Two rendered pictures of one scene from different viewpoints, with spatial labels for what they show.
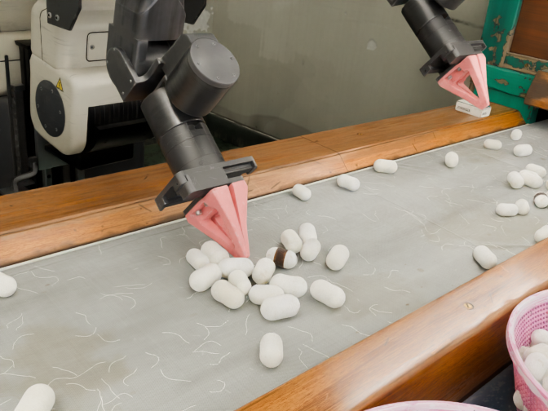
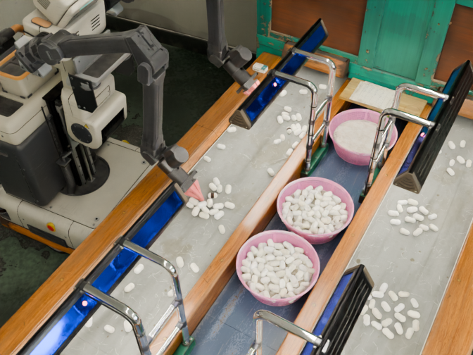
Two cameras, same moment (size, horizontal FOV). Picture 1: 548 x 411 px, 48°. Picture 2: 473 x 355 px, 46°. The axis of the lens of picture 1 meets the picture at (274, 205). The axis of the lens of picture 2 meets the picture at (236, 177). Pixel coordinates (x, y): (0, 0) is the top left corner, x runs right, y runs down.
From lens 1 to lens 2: 1.40 m
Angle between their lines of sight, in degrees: 24
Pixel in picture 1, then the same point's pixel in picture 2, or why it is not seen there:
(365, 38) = not seen: outside the picture
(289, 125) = (148, 14)
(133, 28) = (151, 148)
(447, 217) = (257, 152)
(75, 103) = (96, 132)
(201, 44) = (175, 151)
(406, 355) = (253, 221)
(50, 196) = (135, 196)
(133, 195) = (158, 186)
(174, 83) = (170, 163)
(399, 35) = not seen: outside the picture
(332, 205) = (219, 160)
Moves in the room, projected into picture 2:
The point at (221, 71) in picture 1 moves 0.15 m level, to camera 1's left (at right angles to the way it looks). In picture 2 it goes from (184, 157) to (139, 165)
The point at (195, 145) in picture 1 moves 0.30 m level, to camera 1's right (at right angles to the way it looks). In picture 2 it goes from (179, 175) to (262, 158)
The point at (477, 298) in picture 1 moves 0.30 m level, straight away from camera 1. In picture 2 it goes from (269, 194) to (276, 137)
